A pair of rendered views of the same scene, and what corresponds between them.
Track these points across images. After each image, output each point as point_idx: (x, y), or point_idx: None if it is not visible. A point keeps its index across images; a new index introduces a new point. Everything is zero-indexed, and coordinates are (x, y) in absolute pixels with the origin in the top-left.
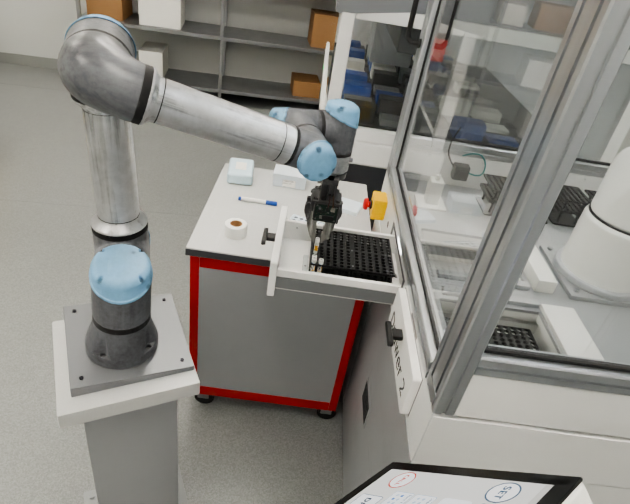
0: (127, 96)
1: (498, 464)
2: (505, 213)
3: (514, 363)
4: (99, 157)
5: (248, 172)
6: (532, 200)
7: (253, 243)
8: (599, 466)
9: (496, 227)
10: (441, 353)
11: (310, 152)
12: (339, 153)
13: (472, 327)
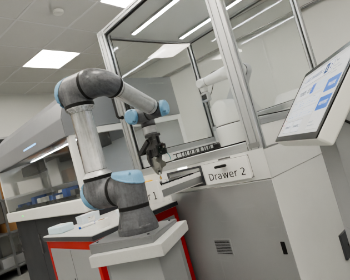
0: (117, 78)
1: (286, 165)
2: (233, 70)
3: (264, 115)
4: (90, 131)
5: (68, 222)
6: (238, 59)
7: (116, 222)
8: (300, 151)
9: (233, 77)
10: (246, 133)
11: (162, 101)
12: (153, 122)
13: (250, 104)
